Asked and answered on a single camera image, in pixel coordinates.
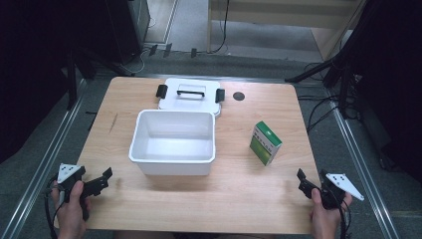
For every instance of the light wooden furniture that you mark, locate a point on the light wooden furniture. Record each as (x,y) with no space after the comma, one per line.
(282,13)

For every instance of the white plastic storage box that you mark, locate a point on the white plastic storage box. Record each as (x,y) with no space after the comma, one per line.
(173,142)

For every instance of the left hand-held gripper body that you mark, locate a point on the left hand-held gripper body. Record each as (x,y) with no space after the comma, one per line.
(75,175)

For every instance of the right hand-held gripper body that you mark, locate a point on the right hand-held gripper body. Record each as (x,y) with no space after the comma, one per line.
(338,186)

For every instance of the person's left hand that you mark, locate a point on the person's left hand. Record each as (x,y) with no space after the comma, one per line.
(71,214)

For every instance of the black curtain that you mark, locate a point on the black curtain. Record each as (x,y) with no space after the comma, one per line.
(36,66)
(391,83)

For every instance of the black metal stand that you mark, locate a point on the black metal stand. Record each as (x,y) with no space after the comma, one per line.
(71,79)

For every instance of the black tripod stand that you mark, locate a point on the black tripod stand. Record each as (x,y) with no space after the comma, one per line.
(331,71)

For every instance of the green and white medicine box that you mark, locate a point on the green and white medicine box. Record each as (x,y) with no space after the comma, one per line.
(264,144)

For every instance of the black cabinet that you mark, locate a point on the black cabinet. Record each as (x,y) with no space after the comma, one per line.
(127,30)

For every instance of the person's right hand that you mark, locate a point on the person's right hand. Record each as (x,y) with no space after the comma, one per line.
(326,219)

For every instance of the metal floor rail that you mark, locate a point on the metal floor rail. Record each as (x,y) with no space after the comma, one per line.
(43,166)
(361,166)

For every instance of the black round table grommet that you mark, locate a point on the black round table grommet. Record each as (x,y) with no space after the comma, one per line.
(239,96)

